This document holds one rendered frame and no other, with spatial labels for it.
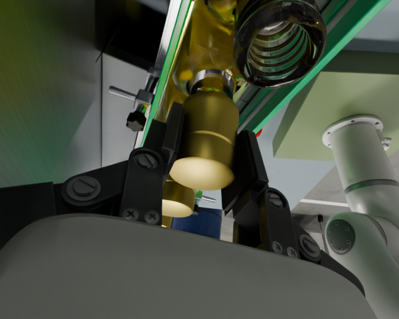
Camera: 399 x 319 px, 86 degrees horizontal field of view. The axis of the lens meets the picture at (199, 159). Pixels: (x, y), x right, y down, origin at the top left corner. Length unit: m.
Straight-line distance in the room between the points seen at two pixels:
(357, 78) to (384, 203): 0.24
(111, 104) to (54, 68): 0.30
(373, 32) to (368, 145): 0.22
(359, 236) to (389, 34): 0.38
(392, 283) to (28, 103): 0.46
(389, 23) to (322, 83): 0.15
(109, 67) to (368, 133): 0.56
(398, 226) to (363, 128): 0.22
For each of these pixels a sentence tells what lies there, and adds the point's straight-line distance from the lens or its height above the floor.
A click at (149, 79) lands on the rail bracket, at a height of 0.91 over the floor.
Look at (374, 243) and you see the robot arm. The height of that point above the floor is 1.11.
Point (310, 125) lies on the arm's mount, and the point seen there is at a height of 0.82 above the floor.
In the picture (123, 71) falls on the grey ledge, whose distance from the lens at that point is 0.45.
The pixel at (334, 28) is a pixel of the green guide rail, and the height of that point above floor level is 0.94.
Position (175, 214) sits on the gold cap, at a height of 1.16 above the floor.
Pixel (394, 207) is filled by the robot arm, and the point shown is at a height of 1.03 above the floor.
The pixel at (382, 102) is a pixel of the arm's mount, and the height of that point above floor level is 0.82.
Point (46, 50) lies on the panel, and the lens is 0.21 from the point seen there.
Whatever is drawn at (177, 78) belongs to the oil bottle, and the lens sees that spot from 0.16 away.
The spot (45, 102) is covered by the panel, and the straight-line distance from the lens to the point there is 0.23.
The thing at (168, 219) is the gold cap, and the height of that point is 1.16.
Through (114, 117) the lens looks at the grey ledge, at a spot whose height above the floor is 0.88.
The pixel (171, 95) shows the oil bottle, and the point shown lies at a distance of 0.18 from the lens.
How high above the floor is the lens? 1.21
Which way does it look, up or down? 34 degrees down
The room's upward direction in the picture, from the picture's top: 172 degrees counter-clockwise
